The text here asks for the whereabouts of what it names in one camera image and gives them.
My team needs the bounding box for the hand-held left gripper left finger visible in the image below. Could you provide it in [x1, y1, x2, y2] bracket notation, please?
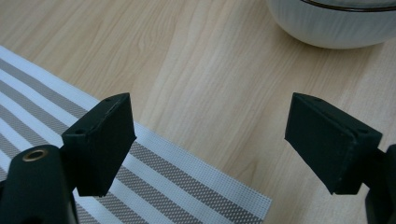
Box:
[61, 92, 137, 198]

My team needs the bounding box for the grey white striped placemat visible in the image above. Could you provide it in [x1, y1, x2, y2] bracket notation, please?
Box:
[0, 46, 273, 224]

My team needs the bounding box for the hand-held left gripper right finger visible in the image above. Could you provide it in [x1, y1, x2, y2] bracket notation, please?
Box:
[284, 92, 383, 196]

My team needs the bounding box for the white bowl with dark rim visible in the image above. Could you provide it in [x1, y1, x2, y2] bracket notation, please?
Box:
[265, 0, 396, 50]

